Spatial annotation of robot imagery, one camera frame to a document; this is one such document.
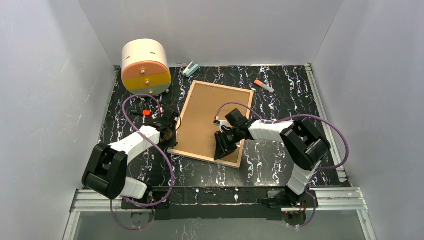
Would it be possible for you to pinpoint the round cream drawer box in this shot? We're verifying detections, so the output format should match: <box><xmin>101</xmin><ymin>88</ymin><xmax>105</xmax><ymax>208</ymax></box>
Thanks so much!
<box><xmin>121</xmin><ymin>38</ymin><xmax>172</xmax><ymax>96</ymax></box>

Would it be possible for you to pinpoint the purple cable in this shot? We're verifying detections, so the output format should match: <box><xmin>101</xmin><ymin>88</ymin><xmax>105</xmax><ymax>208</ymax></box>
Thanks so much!
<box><xmin>110</xmin><ymin>94</ymin><xmax>176</xmax><ymax>231</ymax></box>
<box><xmin>215</xmin><ymin>101</ymin><xmax>350</xmax><ymax>229</ymax></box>

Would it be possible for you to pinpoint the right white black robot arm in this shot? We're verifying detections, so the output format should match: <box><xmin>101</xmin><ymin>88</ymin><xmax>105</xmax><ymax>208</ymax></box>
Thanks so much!
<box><xmin>213</xmin><ymin>109</ymin><xmax>331</xmax><ymax>208</ymax></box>

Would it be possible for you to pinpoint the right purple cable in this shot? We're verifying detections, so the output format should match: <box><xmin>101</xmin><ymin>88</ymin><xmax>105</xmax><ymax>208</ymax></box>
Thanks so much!
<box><xmin>215</xmin><ymin>101</ymin><xmax>350</xmax><ymax>229</ymax></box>

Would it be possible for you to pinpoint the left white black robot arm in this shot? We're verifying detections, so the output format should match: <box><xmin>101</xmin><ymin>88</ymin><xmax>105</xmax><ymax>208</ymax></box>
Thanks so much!
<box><xmin>81</xmin><ymin>109</ymin><xmax>180</xmax><ymax>200</ymax></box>

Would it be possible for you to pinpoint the grey orange marker pen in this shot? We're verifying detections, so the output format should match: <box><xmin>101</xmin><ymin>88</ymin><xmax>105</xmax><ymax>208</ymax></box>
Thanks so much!
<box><xmin>254</xmin><ymin>79</ymin><xmax>275</xmax><ymax>93</ymax></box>

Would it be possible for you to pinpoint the white wooden picture frame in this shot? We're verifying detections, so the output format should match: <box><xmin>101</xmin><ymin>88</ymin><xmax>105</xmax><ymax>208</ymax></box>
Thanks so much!
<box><xmin>167</xmin><ymin>80</ymin><xmax>255</xmax><ymax>170</ymax></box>

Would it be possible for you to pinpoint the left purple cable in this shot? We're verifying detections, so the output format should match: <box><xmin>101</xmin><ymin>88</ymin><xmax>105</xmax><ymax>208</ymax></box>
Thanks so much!
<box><xmin>110</xmin><ymin>94</ymin><xmax>176</xmax><ymax>231</ymax></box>

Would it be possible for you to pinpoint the small light blue clip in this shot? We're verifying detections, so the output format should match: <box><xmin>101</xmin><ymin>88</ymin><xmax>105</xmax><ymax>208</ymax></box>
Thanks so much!
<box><xmin>182</xmin><ymin>61</ymin><xmax>200</xmax><ymax>78</ymax></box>

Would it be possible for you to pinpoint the black orange marker pen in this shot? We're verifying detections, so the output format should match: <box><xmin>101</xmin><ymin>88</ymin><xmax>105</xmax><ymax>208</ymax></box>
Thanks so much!
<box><xmin>129</xmin><ymin>110</ymin><xmax>152</xmax><ymax>117</ymax></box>

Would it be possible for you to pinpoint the brown cardboard backing board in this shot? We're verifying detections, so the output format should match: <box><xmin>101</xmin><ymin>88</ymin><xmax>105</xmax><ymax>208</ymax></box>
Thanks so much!
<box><xmin>171</xmin><ymin>83</ymin><xmax>252</xmax><ymax>165</ymax></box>

